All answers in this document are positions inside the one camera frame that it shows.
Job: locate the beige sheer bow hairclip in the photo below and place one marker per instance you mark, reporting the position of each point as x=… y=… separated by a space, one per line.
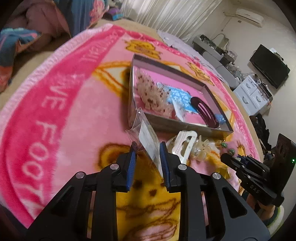
x=154 y=98

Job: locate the grey bed footboard bench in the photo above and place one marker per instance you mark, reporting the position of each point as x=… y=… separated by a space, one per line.
x=220 y=60

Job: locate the grey cardboard box tray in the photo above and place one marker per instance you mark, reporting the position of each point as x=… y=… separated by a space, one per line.
x=182 y=88

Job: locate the white curtain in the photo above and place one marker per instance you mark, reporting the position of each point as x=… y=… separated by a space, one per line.
x=180 y=18

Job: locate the blue hair clip pack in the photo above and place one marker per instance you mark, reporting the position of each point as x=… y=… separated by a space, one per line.
x=220 y=119

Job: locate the white air conditioner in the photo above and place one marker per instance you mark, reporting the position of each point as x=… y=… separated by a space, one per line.
x=250 y=17

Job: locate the white hairpin card packet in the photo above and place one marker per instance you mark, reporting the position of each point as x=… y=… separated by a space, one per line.
x=180 y=112

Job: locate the black television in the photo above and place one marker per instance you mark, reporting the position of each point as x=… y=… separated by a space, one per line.
x=270 y=66

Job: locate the floral blue pink quilt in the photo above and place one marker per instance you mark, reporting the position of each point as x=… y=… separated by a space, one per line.
x=34 y=24

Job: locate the white drawer cabinet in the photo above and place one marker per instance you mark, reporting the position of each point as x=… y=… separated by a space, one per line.
x=254 y=95

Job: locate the purple striped pillow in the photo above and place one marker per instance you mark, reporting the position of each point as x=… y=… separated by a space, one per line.
x=113 y=14

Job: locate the clear pearl claw clip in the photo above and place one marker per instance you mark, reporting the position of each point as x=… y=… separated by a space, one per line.
x=202 y=149

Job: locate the clear bag earring card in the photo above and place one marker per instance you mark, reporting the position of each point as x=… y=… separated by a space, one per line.
x=145 y=137

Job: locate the white claw hair clip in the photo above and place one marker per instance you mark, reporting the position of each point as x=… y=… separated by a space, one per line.
x=182 y=144

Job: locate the lilac bed sheet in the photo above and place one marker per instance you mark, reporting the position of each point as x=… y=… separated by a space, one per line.
x=176 y=43

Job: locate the person's right hand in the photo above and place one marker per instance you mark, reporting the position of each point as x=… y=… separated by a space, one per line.
x=266 y=211

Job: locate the pink teddy bear blanket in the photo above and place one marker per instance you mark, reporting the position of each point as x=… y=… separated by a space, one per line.
x=70 y=115

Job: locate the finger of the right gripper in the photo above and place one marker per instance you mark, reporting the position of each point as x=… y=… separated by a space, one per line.
x=232 y=162
x=245 y=160

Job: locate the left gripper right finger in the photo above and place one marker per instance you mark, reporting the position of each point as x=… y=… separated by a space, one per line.
x=211 y=209

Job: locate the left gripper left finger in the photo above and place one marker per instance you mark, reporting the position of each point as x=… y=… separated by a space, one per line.
x=85 y=207

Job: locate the maroon barrette hair clip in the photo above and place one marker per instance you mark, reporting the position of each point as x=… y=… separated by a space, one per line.
x=205 y=112

